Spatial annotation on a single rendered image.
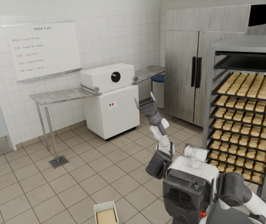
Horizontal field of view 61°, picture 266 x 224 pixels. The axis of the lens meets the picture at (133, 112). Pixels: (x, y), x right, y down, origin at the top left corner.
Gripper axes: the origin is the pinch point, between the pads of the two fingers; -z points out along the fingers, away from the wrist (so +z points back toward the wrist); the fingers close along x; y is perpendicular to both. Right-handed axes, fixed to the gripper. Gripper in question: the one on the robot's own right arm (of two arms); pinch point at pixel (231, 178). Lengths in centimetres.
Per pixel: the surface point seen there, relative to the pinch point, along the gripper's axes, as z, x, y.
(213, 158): -6.2, -9.1, -15.2
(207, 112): -1, -49, -22
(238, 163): -6.3, -10.2, 2.9
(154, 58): -322, -16, -239
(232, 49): -1, -93, -11
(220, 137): -10.1, -26.5, -12.5
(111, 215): 20, 81, -107
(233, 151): -6.6, -19.2, -1.7
